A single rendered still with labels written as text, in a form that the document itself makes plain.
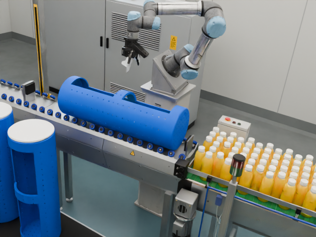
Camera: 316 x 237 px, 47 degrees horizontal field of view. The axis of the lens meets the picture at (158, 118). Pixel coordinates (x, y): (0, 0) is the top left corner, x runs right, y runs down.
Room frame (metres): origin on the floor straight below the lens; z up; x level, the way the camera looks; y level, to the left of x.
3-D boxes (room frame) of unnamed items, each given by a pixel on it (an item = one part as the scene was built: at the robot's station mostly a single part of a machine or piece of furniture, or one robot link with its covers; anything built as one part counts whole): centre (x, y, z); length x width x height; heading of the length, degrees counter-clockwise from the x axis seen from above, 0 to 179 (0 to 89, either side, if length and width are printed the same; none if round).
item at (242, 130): (2.16, -0.52, 1.05); 0.20 x 0.10 x 0.10; 66
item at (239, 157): (1.50, -0.42, 1.18); 0.06 x 0.06 x 0.16
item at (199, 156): (1.84, -0.28, 0.98); 0.07 x 0.07 x 0.17
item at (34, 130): (1.93, 0.78, 1.03); 0.28 x 0.28 x 0.01
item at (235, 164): (1.50, -0.42, 1.23); 0.06 x 0.06 x 0.04
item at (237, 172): (1.50, -0.42, 1.18); 0.06 x 0.06 x 0.05
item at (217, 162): (1.79, -0.38, 0.98); 0.07 x 0.07 x 0.17
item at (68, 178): (2.47, 0.72, 0.31); 0.06 x 0.06 x 0.63; 66
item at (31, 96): (2.52, 1.01, 1.00); 0.10 x 0.04 x 0.15; 156
